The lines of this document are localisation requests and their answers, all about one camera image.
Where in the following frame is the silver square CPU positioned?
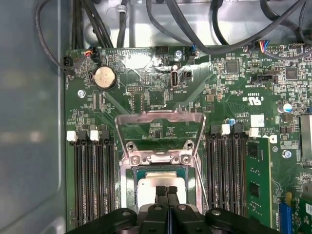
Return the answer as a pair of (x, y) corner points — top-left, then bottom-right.
(135, 167), (190, 210)

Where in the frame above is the white sticker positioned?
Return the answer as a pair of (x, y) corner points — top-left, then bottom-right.
(250, 114), (266, 128)

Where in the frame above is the thick black cable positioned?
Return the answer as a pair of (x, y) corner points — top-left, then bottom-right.
(116, 0), (134, 49)
(71, 0), (85, 49)
(211, 0), (231, 46)
(84, 0), (114, 49)

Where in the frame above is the round coin battery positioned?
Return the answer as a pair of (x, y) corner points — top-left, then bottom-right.
(93, 65), (117, 90)

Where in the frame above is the green RAM stick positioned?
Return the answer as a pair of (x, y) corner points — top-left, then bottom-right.
(245, 138), (273, 234)

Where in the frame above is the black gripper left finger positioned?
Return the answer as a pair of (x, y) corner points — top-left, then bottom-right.
(65, 185), (171, 234)

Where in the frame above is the thin black cable with plug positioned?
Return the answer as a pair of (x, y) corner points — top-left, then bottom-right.
(34, 0), (75, 75)

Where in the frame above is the metal internal USB port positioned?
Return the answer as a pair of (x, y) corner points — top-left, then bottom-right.
(169, 70), (180, 88)

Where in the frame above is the dark grey PC case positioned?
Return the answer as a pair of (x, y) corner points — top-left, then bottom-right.
(0, 0), (312, 234)

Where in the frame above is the blue expansion slot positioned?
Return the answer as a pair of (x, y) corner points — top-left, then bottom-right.
(278, 192), (293, 234)

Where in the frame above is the green motherboard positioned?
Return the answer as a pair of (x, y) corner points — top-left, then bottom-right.
(63, 43), (312, 234)

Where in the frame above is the CPU socket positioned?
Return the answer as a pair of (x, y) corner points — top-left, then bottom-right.
(119, 140), (208, 215)

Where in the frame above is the plug with coloured wires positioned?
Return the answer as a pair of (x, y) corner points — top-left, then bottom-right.
(252, 39), (270, 54)

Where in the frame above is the silver heatsink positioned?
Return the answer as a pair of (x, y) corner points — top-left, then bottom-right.
(299, 114), (312, 167)

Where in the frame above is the thin metal locking lever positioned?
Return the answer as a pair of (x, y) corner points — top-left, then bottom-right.
(194, 155), (211, 212)

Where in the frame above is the metal socket cover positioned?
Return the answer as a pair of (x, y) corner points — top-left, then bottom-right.
(114, 111), (207, 163)

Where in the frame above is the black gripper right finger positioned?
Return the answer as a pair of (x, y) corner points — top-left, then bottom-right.
(168, 186), (281, 234)

